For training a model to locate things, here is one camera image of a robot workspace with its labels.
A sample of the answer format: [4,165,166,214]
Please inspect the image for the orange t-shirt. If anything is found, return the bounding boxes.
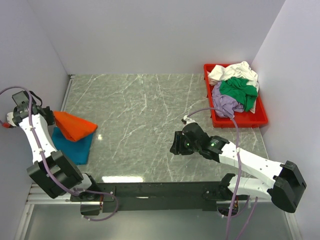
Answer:
[53,111,98,142]

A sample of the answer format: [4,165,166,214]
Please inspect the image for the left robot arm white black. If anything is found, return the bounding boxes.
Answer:
[7,90,100,201]

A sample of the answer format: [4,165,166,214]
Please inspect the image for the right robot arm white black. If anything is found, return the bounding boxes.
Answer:
[170,122,307,213]

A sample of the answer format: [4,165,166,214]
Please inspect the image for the lilac t-shirt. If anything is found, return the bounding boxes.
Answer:
[211,81,244,118]

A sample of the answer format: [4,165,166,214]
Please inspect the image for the black base beam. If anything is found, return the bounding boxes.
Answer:
[70,173,235,216]

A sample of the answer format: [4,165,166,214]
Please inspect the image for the red plastic bin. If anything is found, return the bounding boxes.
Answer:
[203,63,268,128]

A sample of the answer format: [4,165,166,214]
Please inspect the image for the green t-shirt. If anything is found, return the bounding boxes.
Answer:
[219,76,258,112]

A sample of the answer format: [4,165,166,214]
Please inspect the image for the folded blue t-shirt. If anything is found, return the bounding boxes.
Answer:
[52,127,94,166]

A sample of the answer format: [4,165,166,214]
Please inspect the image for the white t-shirt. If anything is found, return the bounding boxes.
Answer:
[208,61,259,114]

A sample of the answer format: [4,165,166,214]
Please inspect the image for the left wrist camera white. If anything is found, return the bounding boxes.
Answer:
[1,112,16,129]

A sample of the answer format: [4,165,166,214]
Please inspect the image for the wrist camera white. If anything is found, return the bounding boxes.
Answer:
[181,115,196,126]
[1,112,16,129]

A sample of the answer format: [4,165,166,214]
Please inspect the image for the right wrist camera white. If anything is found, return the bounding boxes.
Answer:
[181,115,196,126]

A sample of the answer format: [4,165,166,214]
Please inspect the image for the aluminium rail frame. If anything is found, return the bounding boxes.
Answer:
[14,86,71,240]

